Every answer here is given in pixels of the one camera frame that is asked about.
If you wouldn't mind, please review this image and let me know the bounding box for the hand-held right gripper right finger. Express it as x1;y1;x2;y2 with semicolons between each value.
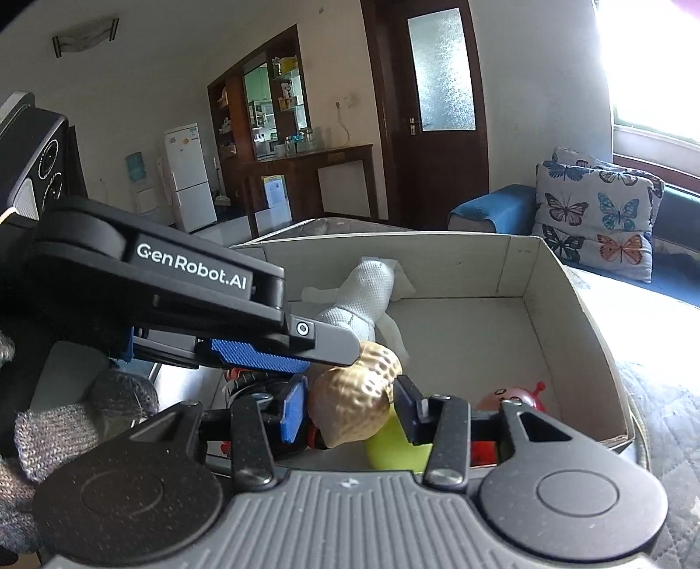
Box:
392;375;570;489

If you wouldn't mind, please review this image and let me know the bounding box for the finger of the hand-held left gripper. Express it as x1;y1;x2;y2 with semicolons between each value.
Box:
209;316;363;374

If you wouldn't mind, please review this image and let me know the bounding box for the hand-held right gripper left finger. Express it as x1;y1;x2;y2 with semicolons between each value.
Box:
128;376;310;489

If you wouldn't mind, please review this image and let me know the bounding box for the beige peanut shaped toy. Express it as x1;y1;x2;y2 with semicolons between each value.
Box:
307;342;406;450

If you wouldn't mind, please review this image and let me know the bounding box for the white cardboard box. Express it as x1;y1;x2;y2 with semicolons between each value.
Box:
150;232;638;474

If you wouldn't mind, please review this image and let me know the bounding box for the white plush toy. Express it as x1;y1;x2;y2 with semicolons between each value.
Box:
301;256;417;362

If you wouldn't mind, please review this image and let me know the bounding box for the person's left hand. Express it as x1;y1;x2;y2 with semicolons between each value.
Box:
0;371;161;553

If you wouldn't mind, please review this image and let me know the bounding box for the yellow green ball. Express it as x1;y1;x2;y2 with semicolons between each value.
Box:
365;416;434;472

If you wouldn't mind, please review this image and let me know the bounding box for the water dispenser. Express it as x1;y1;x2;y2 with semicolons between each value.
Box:
125;152;179;231

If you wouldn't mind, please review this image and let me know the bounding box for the white refrigerator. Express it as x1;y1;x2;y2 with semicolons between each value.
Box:
163;125;218;234

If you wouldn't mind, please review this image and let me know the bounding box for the red balloon toy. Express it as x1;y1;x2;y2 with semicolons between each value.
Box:
469;381;548;467

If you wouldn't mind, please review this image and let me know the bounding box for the white blue sign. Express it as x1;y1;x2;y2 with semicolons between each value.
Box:
263;175;288;211

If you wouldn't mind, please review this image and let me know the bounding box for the dark wooden cabinet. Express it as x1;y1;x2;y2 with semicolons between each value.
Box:
206;25;381;242

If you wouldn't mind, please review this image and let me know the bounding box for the blue sofa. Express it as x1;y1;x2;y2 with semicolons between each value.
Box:
447;183;700;315

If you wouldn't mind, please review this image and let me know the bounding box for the grey star quilted mattress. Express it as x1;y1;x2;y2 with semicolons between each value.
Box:
230;218;700;569

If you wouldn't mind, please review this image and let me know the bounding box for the butterfly print pillow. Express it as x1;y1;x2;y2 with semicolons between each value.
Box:
533;147;667;284

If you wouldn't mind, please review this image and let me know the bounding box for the dark wooden door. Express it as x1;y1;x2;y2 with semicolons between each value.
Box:
361;0;489;226

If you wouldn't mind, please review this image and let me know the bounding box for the window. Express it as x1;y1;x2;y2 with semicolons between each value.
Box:
593;0;700;192

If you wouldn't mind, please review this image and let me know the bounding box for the wall lamp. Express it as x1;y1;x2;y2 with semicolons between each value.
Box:
52;18;120;57

